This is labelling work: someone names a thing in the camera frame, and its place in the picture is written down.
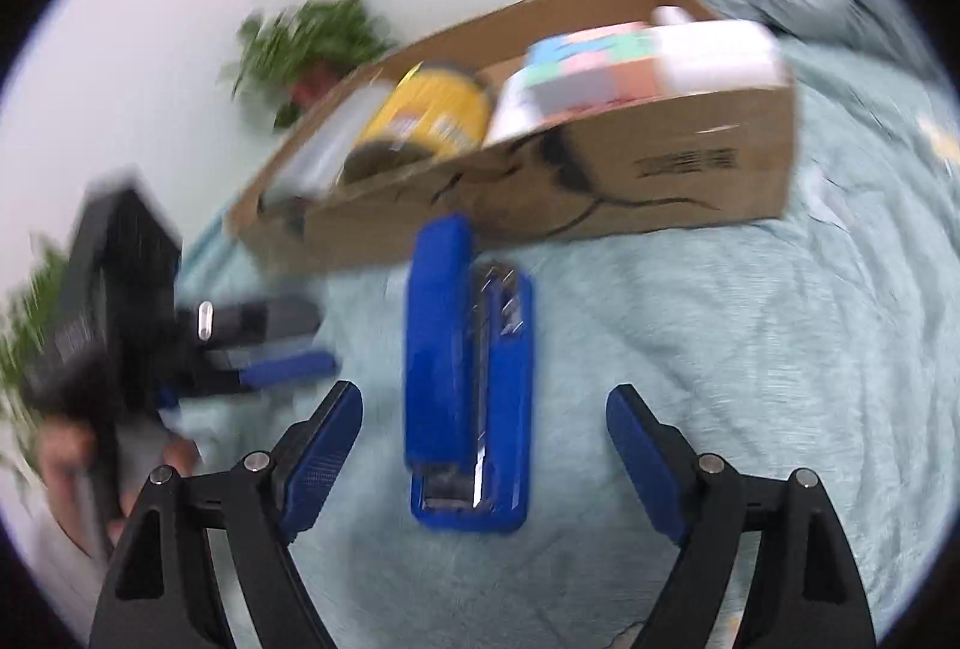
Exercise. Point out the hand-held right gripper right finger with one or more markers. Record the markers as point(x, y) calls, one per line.
point(645, 461)

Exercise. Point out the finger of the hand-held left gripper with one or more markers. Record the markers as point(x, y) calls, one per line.
point(289, 368)
point(262, 319)

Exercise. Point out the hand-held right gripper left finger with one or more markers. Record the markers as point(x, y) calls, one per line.
point(322, 461)

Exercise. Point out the blue refill pouch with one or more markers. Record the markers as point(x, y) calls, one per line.
point(439, 349)

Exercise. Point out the silver metal cylinder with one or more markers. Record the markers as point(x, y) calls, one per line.
point(322, 147)

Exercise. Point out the yellow can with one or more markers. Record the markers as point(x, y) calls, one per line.
point(431, 109)

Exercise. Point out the large cardboard box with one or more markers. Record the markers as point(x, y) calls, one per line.
point(637, 169)

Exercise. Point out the colourful comic book box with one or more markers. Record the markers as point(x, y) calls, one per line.
point(514, 109)

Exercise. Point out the pastel sponge block pack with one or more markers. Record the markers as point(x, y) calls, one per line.
point(592, 68)

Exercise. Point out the person's left hand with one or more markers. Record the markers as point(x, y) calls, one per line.
point(64, 461)

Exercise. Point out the large-leaf green plant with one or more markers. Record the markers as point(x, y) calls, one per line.
point(26, 334)

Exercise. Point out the teal bed blanket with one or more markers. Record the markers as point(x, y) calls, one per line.
point(712, 356)

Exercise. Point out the potted green plant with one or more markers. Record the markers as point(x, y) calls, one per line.
point(315, 49)

